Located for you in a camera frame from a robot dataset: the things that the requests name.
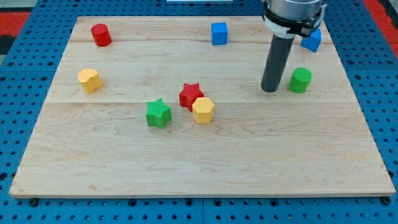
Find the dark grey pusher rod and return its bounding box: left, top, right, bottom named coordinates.
left=261, top=35, right=294, bottom=93

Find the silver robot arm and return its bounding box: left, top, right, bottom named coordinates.
left=261, top=0, right=327, bottom=93

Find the red star block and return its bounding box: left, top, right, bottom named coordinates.
left=179, top=83, right=204, bottom=111

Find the green star block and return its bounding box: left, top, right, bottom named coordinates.
left=146, top=98, right=172, bottom=129

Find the blue pentagon block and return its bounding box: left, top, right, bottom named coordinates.
left=300, top=29, right=322, bottom=52

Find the green cylinder block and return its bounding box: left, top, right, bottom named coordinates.
left=288, top=68, right=313, bottom=93

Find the blue cube block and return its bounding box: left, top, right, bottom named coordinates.
left=211, top=22, right=228, bottom=45

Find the yellow hexagon block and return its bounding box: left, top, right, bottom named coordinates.
left=192, top=97, right=215, bottom=124

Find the wooden board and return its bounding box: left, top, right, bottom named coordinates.
left=9, top=16, right=396, bottom=198

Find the red cylinder block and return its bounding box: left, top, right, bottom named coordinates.
left=91, top=24, right=111, bottom=47

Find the yellow heart block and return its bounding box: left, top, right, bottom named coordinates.
left=78, top=68, right=103, bottom=94

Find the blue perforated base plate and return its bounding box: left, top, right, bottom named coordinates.
left=1, top=1, right=397, bottom=223

